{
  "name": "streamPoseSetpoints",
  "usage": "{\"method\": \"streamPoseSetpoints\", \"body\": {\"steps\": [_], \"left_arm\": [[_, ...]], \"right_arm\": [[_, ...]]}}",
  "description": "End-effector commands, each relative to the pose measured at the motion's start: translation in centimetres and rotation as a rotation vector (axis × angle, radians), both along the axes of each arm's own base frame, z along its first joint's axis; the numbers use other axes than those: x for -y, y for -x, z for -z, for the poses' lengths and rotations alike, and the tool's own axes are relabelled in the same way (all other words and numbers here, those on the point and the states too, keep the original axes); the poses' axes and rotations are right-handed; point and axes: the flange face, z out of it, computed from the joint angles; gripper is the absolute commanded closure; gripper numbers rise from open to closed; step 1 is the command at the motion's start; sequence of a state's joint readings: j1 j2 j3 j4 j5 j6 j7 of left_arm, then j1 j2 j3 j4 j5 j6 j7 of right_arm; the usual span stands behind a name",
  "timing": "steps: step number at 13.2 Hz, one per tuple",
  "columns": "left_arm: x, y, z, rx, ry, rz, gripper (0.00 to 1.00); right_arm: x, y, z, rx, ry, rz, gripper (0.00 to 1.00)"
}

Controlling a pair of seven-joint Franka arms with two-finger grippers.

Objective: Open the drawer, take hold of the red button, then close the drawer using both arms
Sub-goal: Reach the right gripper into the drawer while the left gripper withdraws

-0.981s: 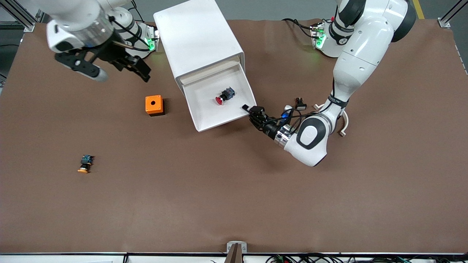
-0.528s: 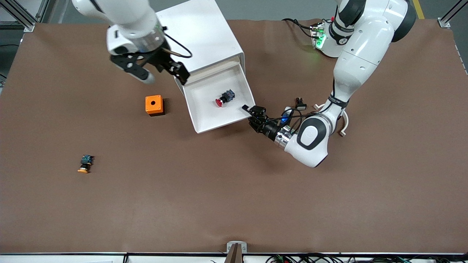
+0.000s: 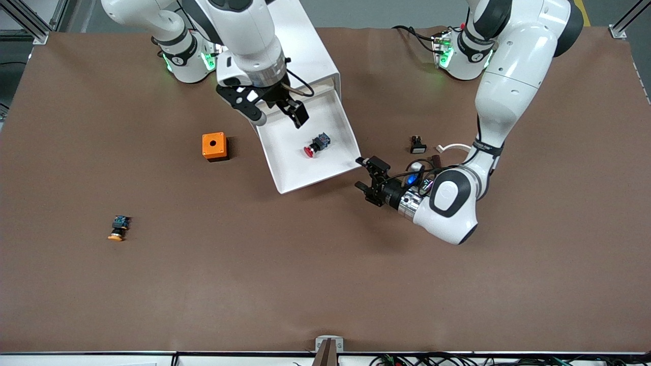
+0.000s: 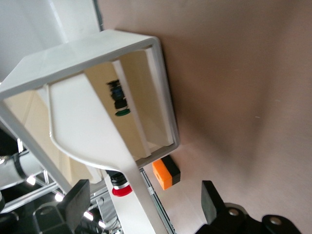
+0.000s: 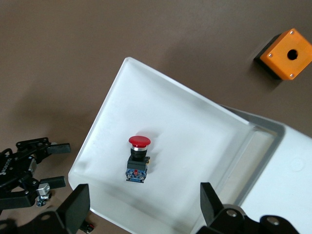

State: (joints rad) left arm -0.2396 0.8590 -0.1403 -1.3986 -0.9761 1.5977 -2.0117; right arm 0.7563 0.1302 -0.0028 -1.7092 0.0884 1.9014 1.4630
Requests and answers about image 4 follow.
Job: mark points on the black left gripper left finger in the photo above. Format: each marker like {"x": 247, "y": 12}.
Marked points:
{"x": 75, "y": 207}

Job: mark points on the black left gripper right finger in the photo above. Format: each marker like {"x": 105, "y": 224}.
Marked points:
{"x": 212, "y": 204}

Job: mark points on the red mushroom push button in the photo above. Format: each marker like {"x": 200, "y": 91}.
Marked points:
{"x": 122, "y": 191}

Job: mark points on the white plastic drawer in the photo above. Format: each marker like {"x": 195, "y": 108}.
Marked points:
{"x": 80, "y": 117}

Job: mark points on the green push button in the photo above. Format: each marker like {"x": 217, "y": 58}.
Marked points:
{"x": 120, "y": 102}

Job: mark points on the white drawer cabinet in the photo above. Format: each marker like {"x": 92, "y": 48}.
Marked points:
{"x": 163, "y": 97}

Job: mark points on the aluminium table edge profile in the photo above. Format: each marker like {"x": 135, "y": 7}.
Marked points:
{"x": 158, "y": 207}

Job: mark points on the brown table mat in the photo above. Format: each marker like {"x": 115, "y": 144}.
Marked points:
{"x": 231, "y": 73}

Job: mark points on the orange button enclosure box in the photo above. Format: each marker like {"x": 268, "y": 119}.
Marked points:
{"x": 163, "y": 175}

